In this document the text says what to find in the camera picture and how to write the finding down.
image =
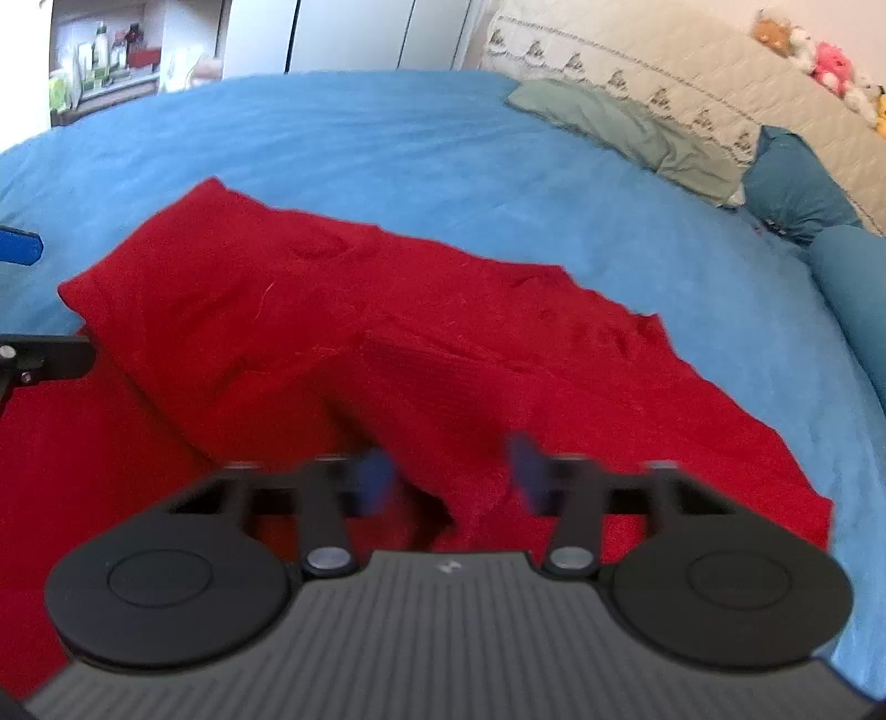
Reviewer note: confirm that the white wardrobe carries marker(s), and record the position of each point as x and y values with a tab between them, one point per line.
346	34

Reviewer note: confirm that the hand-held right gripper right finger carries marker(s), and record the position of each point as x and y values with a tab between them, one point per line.
526	478

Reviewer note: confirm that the grey-green pillow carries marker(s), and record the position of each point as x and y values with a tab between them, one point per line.
623	131

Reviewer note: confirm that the red knitted garment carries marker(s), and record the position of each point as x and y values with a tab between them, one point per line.
277	346

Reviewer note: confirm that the teal bolster pillow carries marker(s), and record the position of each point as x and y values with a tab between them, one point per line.
855	277

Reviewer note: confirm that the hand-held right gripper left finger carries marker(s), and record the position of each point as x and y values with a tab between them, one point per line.
377	481

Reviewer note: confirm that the yellow plush toy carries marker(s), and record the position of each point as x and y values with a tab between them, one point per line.
880	111

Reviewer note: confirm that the cluttered shelf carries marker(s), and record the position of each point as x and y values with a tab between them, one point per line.
118	59

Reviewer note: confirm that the cream quilted headboard cover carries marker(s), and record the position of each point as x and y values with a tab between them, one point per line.
692	76

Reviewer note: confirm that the brown plush toy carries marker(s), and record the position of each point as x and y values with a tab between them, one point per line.
772	31

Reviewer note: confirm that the pink plush toy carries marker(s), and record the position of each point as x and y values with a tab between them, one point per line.
830	66

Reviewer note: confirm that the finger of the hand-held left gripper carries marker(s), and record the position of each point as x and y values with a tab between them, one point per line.
17	248
41	356

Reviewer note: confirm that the white plush toy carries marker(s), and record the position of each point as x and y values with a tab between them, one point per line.
803	45

